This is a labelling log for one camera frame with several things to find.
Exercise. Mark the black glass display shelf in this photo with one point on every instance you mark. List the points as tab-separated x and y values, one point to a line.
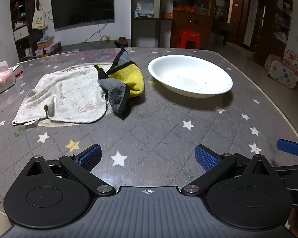
151	23

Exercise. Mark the red plastic stool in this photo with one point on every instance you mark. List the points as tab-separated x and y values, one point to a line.
189	39

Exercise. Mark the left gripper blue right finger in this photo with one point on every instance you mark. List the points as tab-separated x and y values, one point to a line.
218	167

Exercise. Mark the white patterned towel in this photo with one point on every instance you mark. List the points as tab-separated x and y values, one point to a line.
72	95

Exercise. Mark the black left bookshelf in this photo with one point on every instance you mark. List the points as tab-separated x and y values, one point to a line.
25	36

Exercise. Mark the beige round mat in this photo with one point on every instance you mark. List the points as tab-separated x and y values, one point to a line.
50	123

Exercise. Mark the low black tv bench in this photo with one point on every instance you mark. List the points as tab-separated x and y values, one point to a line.
86	46

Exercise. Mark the tissue pack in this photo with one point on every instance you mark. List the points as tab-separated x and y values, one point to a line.
7	76

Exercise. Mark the white tote bag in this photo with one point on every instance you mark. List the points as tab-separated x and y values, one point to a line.
39	17

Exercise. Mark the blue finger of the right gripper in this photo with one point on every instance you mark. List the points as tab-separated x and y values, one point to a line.
287	146

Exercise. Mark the yellow grey cleaning cloth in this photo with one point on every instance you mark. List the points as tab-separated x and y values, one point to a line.
122	81

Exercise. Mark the polka dot play tent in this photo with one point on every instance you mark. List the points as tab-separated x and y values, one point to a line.
283	70

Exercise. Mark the black wall television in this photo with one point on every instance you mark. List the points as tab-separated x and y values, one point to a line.
72	12

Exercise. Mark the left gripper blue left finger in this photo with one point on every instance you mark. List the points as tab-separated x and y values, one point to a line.
79	167

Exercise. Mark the white shallow bowl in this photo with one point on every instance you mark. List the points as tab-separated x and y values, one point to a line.
190	76

